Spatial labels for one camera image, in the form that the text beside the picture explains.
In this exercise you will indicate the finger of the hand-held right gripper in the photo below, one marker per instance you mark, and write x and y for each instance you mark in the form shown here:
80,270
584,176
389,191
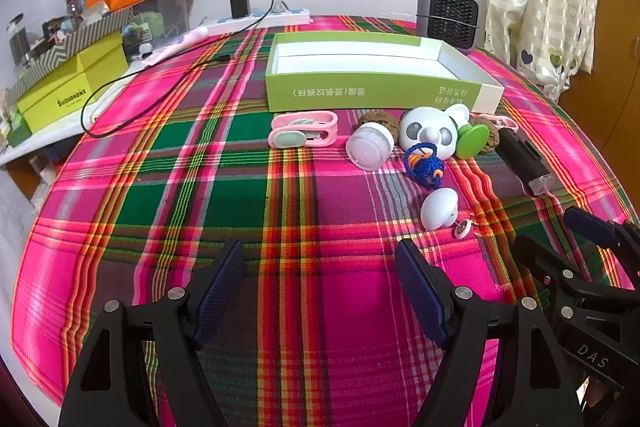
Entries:
587,224
540,259

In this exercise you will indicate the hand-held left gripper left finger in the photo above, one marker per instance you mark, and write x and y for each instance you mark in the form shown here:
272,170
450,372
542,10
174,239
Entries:
220,292

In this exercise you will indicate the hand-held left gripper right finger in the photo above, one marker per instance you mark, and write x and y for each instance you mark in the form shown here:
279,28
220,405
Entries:
422,292

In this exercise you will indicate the white mushroom-shaped suction hook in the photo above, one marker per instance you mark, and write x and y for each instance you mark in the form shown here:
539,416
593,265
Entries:
437,207

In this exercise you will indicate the black handheld device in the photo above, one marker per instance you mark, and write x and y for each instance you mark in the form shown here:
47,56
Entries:
520,154

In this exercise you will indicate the brown walnut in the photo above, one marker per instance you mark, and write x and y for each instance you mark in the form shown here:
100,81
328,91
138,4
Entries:
380,117
492,137

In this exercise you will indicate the translucent white round jar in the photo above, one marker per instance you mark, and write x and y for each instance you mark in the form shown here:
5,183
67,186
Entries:
367,149

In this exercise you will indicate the white panda toy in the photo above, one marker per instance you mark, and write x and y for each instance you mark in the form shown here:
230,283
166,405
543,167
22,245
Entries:
425,127

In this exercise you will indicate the pink clip with grey pad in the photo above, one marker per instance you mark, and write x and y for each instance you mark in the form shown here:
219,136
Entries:
325,127

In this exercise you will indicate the green white cardboard box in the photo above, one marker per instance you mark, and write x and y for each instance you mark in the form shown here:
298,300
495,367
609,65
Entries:
350,92

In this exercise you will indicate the pink green plaid tablecloth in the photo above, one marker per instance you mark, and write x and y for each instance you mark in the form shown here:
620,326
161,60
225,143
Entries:
150,207

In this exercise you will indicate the wooden cabinet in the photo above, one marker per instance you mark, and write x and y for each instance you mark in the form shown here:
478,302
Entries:
615,57

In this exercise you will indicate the grey black desk heater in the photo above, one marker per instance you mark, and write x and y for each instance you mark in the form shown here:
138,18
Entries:
450,17

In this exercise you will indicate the yellow-green cardboard box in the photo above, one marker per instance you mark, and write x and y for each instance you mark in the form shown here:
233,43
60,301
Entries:
70,92

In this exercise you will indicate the pink white wand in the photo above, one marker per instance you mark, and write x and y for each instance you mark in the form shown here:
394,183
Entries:
175,44

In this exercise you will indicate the white blue power strip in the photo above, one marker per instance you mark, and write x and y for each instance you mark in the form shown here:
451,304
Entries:
280,18

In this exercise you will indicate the grey zigzag striped box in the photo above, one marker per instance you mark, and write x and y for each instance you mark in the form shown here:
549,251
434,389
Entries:
55,57

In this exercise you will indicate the black charger adapter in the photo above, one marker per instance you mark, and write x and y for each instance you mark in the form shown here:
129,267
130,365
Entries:
240,4

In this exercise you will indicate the dark glass jar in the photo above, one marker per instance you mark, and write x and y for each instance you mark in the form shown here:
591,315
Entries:
17,39

